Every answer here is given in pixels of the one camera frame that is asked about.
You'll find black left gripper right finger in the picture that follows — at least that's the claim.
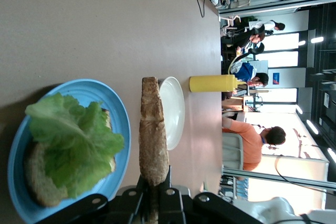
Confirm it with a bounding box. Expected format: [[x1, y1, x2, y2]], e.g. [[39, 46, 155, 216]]
[[156, 165, 264, 224]]

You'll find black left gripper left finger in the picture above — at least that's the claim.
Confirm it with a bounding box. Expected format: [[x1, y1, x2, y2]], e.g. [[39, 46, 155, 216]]
[[36, 175, 152, 224]]

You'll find brown bread slice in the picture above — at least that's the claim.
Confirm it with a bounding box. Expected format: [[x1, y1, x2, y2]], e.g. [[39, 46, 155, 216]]
[[138, 76, 170, 224], [23, 108, 118, 208]]

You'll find green lettuce leaf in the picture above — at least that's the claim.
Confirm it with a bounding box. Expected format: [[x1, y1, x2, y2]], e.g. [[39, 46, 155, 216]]
[[25, 92, 125, 200]]

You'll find yellow squeeze bottle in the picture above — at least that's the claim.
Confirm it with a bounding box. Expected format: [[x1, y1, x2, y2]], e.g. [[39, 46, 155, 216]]
[[188, 50, 249, 93]]

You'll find white round plate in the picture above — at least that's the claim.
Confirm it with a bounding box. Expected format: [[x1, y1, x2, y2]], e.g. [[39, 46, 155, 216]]
[[159, 76, 186, 151]]

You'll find blue round plate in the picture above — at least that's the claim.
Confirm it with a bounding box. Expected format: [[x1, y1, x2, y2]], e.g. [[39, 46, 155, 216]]
[[7, 78, 131, 224]]

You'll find grey chair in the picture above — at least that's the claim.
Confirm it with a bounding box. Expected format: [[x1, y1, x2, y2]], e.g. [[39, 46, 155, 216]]
[[222, 132, 245, 170]]

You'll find person in orange shirt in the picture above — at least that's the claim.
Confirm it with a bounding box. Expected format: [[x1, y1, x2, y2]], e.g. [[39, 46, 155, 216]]
[[222, 115, 287, 172]]

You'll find brown cardboard box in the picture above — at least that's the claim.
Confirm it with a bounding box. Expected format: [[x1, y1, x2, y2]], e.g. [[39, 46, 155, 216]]
[[222, 95, 250, 112]]

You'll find person in blue jacket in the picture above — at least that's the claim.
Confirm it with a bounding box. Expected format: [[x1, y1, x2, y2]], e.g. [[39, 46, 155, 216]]
[[230, 62, 270, 88]]

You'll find person in black top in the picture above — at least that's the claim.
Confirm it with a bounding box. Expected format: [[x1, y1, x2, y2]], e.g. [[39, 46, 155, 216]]
[[235, 33, 266, 51]]

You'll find person in white top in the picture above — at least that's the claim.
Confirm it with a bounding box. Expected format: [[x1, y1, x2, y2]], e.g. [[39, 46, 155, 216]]
[[248, 20, 286, 33]]

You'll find grey ceiling beam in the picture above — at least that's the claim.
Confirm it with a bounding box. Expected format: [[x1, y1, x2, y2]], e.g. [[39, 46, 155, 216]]
[[218, 0, 336, 17]]

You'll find aluminium frame bar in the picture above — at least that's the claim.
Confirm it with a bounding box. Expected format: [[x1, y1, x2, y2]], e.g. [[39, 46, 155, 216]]
[[222, 165, 336, 191]]

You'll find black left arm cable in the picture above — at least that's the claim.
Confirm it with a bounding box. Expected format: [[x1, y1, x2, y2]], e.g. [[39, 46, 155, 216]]
[[274, 155, 336, 192]]

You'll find thin black looped cable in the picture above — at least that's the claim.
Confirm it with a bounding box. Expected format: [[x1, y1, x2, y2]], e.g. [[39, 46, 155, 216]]
[[196, 0, 206, 18]]

